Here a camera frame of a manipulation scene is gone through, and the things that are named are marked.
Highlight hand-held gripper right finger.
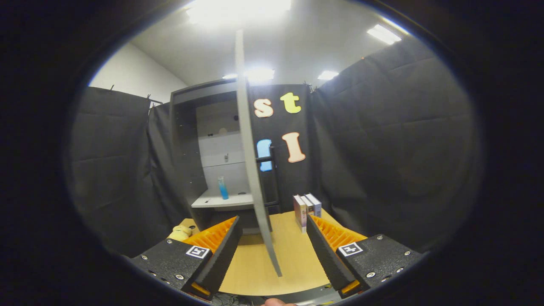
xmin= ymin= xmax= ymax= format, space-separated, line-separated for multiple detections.
xmin=306 ymin=215 xmax=425 ymax=299

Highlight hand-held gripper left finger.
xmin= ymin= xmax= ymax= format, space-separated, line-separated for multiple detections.
xmin=127 ymin=216 xmax=244 ymax=301

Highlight black door handle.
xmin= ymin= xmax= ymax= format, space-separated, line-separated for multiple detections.
xmin=255 ymin=146 xmax=281 ymax=207

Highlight yellow plush toy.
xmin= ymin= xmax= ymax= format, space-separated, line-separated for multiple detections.
xmin=168 ymin=225 xmax=194 ymax=242

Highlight white cabinet shelf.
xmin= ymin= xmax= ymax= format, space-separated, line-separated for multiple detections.
xmin=191 ymin=189 xmax=255 ymax=210

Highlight dark grey cabinet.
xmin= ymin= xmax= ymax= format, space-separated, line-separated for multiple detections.
xmin=170 ymin=79 xmax=281 ymax=233

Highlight black backdrop cloth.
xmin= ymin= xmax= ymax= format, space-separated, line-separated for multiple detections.
xmin=68 ymin=38 xmax=483 ymax=258

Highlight striped ceiling light panel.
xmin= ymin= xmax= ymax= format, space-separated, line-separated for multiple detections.
xmin=367 ymin=24 xmax=402 ymax=45

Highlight large ceiling light panel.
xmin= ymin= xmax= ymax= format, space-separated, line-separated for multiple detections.
xmin=186 ymin=0 xmax=293 ymax=24

